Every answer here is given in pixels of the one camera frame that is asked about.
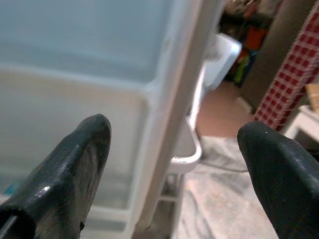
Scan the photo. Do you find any pale blue folding chair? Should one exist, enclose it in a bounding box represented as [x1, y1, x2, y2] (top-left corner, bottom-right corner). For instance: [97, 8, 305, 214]
[205, 33, 243, 91]

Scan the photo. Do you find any small white table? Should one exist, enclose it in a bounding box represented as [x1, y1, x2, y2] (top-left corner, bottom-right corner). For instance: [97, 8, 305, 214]
[283, 104, 319, 147]

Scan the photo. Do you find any red white checkered cloth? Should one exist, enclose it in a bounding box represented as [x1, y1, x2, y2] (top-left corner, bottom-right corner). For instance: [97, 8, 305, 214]
[253, 4, 319, 132]

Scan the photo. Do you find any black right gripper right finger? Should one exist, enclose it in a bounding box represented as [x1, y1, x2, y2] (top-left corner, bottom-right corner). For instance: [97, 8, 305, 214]
[237, 121, 319, 239]

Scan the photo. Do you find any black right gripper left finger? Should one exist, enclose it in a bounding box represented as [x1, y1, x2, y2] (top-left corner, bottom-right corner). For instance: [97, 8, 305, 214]
[0, 114, 112, 239]

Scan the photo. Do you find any grey fridge with white interior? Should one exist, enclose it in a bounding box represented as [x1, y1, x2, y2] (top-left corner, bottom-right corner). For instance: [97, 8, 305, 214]
[0, 0, 225, 239]

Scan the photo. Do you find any white frame folding chair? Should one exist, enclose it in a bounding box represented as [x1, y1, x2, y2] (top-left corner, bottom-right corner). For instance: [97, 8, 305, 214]
[159, 64, 253, 215]

